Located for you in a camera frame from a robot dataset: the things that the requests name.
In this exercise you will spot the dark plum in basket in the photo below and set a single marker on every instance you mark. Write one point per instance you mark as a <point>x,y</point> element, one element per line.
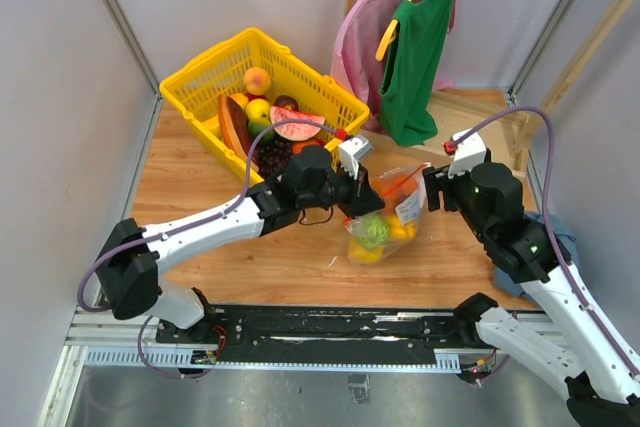
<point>286,102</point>

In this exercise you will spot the wooden clothes rack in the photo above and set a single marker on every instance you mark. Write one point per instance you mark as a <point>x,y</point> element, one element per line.
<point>510,140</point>

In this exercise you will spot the orange persimmon in basket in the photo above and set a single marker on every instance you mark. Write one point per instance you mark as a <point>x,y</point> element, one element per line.
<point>298,146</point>

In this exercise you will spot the pink shirt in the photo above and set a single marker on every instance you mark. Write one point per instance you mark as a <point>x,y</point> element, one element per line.
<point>354,66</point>

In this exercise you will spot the papaya slice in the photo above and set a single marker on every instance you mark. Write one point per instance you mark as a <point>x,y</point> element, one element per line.
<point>233,124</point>

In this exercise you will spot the watermelon slice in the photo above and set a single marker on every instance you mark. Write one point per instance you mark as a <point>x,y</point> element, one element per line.
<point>302,127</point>

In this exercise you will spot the peach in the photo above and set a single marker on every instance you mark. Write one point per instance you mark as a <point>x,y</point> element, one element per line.
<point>257,81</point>

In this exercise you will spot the green custard apple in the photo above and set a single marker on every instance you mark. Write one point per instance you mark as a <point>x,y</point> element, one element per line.
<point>371,231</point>

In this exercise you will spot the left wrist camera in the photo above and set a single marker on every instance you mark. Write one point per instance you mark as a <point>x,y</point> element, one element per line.
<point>351,152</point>

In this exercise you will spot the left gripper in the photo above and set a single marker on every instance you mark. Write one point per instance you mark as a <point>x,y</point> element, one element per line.
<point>362,197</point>

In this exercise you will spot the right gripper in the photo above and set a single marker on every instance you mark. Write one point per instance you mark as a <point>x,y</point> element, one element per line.
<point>436,179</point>

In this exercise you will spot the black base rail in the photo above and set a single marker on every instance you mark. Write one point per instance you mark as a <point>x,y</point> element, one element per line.
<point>328,337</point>

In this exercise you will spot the green shirt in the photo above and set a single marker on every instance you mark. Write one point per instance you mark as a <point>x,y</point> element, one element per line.
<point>420,28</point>

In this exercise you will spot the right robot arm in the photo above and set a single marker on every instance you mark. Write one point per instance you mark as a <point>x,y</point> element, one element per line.
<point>596,371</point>

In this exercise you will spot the clear zip top bag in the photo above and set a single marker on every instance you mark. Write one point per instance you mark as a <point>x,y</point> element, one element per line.
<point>407,209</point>

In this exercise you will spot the yellow bell pepper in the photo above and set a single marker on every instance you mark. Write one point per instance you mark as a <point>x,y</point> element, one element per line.
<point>399,231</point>
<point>357,254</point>

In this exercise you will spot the dark grape bunch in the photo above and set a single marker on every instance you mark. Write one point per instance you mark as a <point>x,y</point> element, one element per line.
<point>274,156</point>

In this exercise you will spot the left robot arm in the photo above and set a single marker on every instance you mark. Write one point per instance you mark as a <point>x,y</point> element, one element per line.
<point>134,259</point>

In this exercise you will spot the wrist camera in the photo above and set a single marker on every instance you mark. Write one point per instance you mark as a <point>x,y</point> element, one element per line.
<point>351,152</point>
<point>467,151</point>

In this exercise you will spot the orange fruit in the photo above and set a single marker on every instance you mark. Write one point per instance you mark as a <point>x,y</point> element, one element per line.
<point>241,99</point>

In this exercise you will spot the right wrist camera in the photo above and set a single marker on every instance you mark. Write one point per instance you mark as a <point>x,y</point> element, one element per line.
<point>467,151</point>

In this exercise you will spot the orange tomato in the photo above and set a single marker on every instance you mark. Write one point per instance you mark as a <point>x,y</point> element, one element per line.
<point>399,186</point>

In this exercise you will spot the yellow plastic basket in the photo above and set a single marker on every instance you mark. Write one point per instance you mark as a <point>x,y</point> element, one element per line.
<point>194,90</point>

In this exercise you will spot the blue cloth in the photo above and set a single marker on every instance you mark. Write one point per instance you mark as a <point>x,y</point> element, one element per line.
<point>566,237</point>

